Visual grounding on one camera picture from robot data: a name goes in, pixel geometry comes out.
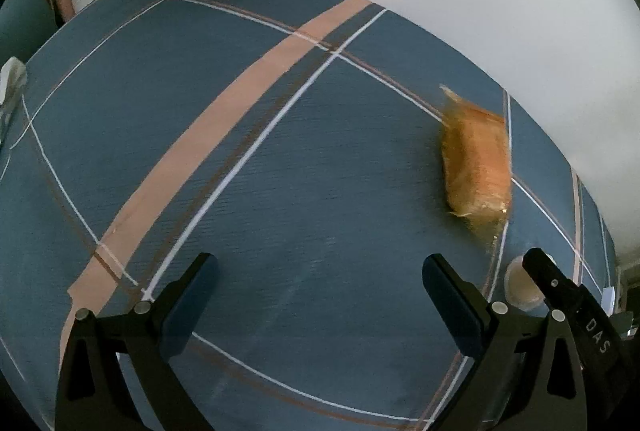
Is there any orange cake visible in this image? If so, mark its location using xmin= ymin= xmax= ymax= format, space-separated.
xmin=440 ymin=86 xmax=512 ymax=241

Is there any cream pudding cup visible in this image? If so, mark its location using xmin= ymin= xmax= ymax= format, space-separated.
xmin=503 ymin=255 xmax=544 ymax=312

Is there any blue plaid tablecloth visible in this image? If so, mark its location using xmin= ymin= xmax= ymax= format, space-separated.
xmin=1 ymin=0 xmax=615 ymax=430

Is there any teal chair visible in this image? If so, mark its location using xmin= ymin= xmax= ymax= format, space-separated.
xmin=0 ymin=0 xmax=58 ymax=64

